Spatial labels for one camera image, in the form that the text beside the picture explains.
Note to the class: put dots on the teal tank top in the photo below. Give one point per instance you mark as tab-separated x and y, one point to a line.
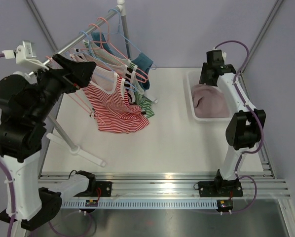
141	63

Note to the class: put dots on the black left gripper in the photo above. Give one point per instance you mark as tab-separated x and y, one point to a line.
81	72

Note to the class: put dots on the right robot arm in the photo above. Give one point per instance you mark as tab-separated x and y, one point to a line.
244	130

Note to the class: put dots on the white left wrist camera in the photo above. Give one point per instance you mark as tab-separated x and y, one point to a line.
25	55

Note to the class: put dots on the silver clothes rack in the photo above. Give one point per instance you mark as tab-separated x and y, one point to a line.
71	115

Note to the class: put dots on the black white striped tank top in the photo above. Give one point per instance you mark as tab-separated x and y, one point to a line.
129	76

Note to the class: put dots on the red white striped tank top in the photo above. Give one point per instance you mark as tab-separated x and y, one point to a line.
111	102

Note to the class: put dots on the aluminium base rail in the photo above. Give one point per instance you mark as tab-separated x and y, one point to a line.
182	185

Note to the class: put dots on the green white striped tank top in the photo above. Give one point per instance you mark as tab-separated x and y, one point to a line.
144	103

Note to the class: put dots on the perforated cable duct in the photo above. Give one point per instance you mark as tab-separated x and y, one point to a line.
140	204

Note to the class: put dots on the pink tank top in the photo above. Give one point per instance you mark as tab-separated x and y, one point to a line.
208	102

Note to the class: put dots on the pink hanger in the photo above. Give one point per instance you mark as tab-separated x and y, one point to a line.
91	111
102	54
144	77

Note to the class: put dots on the pink hanger under teal top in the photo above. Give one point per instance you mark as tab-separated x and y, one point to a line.
144	77

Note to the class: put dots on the blue wire hanger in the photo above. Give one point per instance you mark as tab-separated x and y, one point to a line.
123	31

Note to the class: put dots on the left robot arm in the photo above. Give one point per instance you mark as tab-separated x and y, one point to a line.
24	109

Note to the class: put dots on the white plastic basket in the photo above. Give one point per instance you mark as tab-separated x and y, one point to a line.
192	79

